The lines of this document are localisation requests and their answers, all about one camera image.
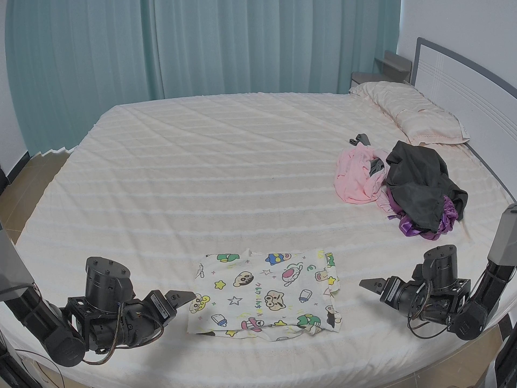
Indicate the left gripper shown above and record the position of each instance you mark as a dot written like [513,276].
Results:
[162,306]

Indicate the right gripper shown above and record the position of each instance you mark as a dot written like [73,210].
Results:
[394,292]

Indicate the white printed pyjama top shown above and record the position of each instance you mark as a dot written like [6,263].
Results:
[262,293]

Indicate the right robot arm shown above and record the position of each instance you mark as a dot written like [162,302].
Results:
[464,293]

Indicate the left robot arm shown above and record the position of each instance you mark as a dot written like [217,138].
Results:
[80,309]

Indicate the purple garment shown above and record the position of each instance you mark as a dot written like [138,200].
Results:
[446,216]

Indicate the pink garment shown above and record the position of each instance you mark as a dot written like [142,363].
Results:
[355,180]

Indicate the black garment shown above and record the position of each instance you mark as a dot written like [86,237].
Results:
[420,184]

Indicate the small grey garment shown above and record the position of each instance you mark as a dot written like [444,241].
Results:
[361,139]

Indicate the bed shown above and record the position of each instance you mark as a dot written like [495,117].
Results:
[222,156]

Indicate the cream pillow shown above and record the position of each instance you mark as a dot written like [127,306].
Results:
[416,113]

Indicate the grey bedside table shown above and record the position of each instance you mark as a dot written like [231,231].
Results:
[383,71]

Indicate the blue-green curtain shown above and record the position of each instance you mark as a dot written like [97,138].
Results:
[161,34]

